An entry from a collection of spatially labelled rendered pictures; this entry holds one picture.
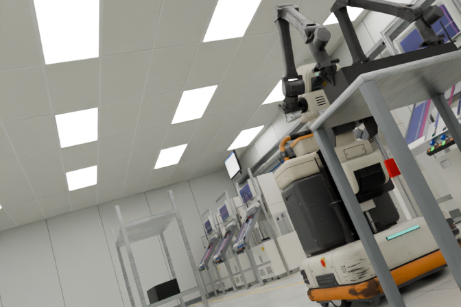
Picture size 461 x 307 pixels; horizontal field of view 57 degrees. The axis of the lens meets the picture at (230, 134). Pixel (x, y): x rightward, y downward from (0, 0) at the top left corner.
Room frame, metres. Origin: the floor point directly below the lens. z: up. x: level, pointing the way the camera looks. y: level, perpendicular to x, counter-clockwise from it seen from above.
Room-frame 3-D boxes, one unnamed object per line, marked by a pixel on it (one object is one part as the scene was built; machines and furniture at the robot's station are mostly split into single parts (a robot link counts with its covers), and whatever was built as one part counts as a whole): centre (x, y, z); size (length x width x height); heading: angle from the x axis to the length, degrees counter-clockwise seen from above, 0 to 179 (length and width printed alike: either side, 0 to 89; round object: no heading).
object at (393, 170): (3.86, -1.21, 0.39); 0.24 x 0.24 x 0.78; 24
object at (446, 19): (3.28, -1.84, 1.52); 0.51 x 0.13 x 0.27; 24
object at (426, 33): (1.79, -0.99, 1.00); 0.10 x 0.07 x 0.07; 109
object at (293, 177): (2.49, -0.45, 0.59); 0.55 x 0.34 x 0.83; 109
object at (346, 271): (2.40, -0.48, 0.16); 0.67 x 0.64 x 0.25; 19
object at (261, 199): (7.68, -0.01, 0.95); 1.36 x 0.82 x 1.90; 114
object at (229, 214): (9.01, 0.57, 0.95); 1.37 x 0.82 x 1.90; 114
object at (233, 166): (7.62, 0.12, 2.10); 0.58 x 0.14 x 0.41; 24
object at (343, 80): (1.69, -0.73, 0.86); 0.57 x 0.17 x 0.11; 109
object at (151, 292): (3.59, 0.98, 0.41); 0.57 x 0.17 x 0.11; 24
